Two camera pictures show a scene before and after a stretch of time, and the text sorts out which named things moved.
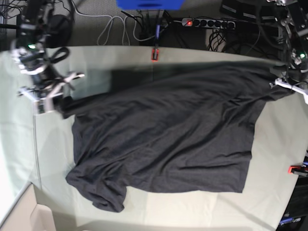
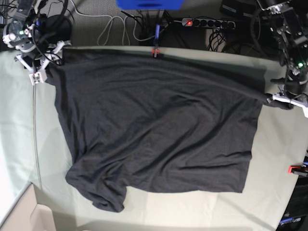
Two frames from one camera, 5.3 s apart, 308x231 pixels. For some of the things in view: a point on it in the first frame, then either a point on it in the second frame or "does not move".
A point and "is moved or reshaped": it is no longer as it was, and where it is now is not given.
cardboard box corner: [26, 214] does not move
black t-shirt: [189, 129] is moved or reshaped
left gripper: [49, 83] -> [36, 62]
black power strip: [209, 23] does not move
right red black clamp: [299, 170] does not move
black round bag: [59, 30] does not move
